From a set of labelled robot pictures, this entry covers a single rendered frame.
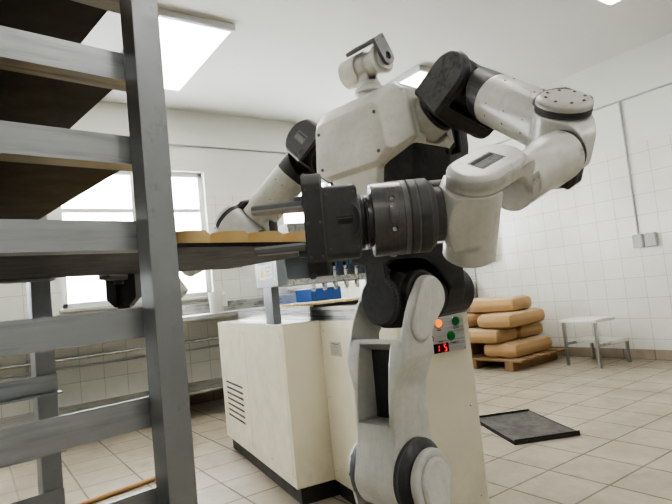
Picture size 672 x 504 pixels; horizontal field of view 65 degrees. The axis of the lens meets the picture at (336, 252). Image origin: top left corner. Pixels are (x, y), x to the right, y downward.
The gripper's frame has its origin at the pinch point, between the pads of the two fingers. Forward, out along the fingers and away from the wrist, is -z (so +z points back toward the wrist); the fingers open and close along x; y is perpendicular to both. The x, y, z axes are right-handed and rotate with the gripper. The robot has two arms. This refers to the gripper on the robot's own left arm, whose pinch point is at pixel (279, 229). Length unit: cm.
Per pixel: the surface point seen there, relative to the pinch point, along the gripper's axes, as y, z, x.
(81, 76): 10.0, -17.7, 16.2
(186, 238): 0.4, -10.9, -0.1
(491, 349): -494, 161, -82
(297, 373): -190, -15, -44
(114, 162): 9.1, -15.3, 7.3
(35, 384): -23, -43, -18
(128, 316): 8.8, -15.0, -8.5
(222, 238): -3.6, -7.5, 0.0
